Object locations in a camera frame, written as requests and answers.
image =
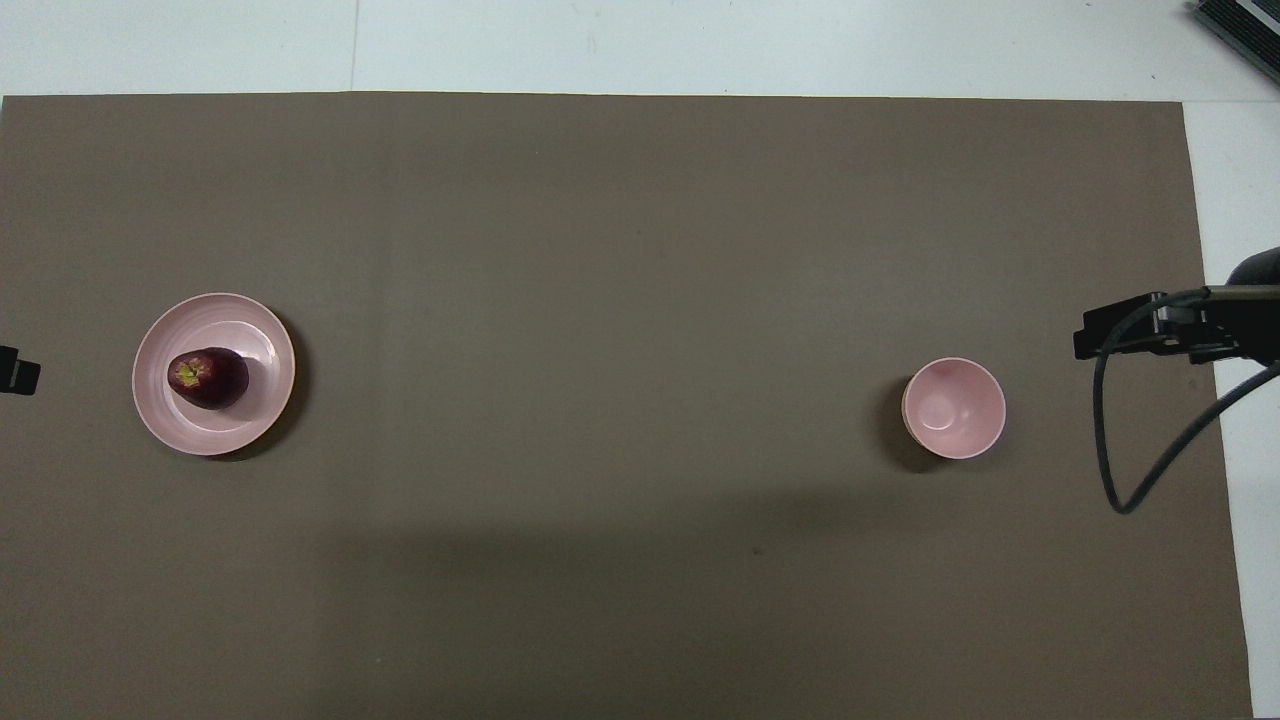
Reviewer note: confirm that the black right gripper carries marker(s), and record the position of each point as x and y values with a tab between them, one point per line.
1245	325

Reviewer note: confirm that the pink bowl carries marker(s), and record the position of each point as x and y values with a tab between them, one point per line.
955	410

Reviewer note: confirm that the dark grey ribbed device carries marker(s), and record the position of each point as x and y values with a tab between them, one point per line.
1245	22

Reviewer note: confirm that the brown table mat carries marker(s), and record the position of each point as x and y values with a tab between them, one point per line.
640	300

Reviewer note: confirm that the dark red apple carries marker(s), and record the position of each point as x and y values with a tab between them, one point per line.
212	380

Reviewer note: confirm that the pink plate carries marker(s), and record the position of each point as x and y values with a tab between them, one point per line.
250	410

